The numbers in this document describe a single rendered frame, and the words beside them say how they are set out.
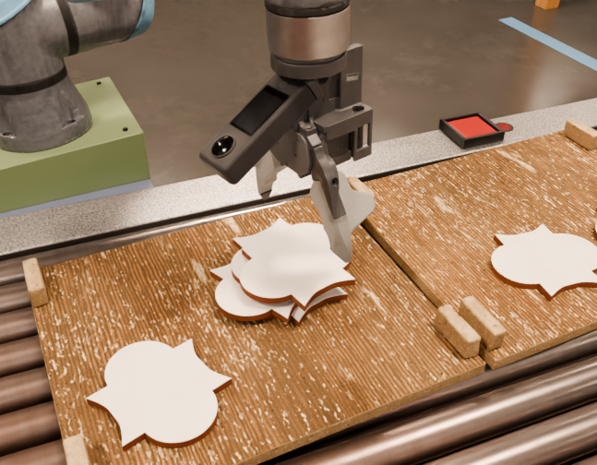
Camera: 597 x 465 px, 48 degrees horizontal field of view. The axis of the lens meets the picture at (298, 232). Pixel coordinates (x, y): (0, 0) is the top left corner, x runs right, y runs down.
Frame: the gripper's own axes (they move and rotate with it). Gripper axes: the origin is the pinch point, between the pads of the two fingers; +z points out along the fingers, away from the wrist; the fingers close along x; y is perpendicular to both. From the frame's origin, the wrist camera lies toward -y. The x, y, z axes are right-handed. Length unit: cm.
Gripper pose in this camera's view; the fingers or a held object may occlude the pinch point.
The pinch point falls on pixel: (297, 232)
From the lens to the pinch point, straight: 73.1
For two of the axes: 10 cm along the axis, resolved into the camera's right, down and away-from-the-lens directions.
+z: 0.4, 8.0, 6.0
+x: -5.9, -4.7, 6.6
